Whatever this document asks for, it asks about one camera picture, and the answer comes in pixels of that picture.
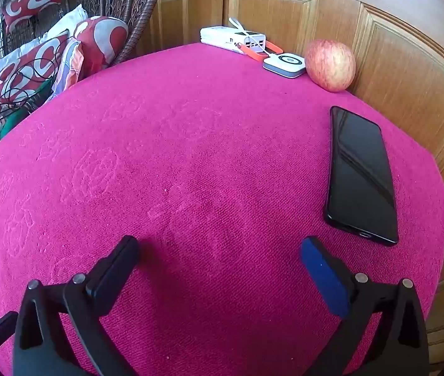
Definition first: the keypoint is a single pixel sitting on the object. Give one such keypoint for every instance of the brown wicker hanging chair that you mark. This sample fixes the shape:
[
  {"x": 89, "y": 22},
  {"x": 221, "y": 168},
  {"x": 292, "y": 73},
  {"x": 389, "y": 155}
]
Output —
[{"x": 143, "y": 15}]

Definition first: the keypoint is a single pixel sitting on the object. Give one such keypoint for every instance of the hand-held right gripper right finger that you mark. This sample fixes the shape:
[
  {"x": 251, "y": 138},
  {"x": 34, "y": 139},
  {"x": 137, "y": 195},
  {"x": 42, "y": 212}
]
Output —
[{"x": 323, "y": 278}]

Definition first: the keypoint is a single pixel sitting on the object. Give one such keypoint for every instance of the red apple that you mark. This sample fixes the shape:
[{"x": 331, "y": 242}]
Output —
[{"x": 329, "y": 64}]

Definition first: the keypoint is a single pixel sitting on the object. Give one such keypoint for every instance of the flat red white cushion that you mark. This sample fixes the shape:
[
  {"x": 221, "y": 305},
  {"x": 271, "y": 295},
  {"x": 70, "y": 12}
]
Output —
[{"x": 30, "y": 66}]

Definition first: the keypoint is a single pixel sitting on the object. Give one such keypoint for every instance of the pink tablecloth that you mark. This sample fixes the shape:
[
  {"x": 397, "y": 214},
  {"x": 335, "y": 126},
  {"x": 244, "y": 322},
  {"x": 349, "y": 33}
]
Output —
[{"x": 206, "y": 164}]

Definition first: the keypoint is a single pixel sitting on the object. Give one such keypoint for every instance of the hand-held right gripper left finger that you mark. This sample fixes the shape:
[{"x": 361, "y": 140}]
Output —
[{"x": 116, "y": 270}]

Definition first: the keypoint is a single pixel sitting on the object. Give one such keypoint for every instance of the green pouch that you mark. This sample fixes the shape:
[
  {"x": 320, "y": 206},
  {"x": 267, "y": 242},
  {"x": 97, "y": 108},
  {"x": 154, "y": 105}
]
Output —
[{"x": 12, "y": 121}]

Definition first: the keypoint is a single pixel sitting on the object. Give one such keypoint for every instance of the small red white pillow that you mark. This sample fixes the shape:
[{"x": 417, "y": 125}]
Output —
[{"x": 30, "y": 4}]

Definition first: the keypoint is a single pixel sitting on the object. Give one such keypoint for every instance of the black smartphone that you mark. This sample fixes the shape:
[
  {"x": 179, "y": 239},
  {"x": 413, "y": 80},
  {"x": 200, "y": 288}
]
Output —
[{"x": 359, "y": 172}]

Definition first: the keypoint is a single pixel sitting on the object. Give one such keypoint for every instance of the white power bank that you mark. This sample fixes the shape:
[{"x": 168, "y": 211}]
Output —
[{"x": 218, "y": 36}]

